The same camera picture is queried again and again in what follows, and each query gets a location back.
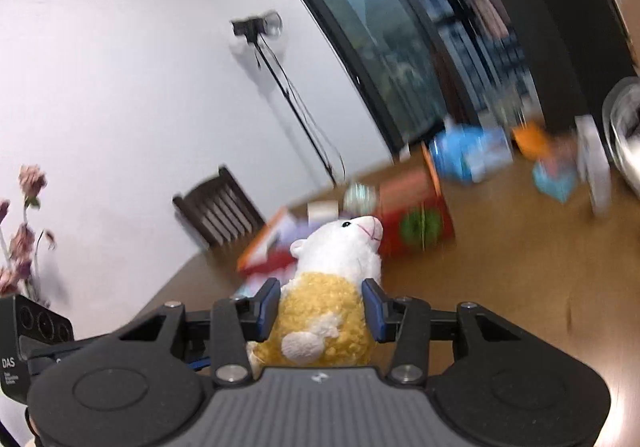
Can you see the white and yellow plush toy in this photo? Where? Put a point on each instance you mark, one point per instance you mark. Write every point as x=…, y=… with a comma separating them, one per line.
x=320, y=297

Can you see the dark wooden chair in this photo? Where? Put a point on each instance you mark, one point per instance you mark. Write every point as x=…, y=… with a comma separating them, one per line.
x=220, y=212

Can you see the dried pink rose bouquet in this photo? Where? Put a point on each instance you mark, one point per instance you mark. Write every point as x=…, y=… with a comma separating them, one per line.
x=22, y=237

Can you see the sliding glass door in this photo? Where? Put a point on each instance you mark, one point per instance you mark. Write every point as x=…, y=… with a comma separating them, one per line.
x=360, y=17

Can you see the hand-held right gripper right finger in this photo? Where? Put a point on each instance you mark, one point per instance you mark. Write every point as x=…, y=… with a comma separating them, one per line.
x=372, y=309

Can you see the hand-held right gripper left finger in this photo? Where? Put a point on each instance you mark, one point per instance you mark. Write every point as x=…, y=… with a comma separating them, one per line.
x=270, y=307

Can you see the studio light on stand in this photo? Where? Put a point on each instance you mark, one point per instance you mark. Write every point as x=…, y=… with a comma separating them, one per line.
x=255, y=27

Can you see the red cardboard box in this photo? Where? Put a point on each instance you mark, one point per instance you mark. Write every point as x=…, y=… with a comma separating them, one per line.
x=390, y=199

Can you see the white spray bottle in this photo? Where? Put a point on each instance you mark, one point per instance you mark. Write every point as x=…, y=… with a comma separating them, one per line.
x=595, y=167

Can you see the orange paper piece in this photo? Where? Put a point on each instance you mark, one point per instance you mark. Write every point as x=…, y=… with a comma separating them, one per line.
x=530, y=139

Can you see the blue wet wipes pack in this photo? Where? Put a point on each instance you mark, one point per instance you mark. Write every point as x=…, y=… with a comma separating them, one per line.
x=465, y=152

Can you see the small blue snack packet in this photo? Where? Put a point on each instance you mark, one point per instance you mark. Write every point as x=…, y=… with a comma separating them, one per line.
x=552, y=179

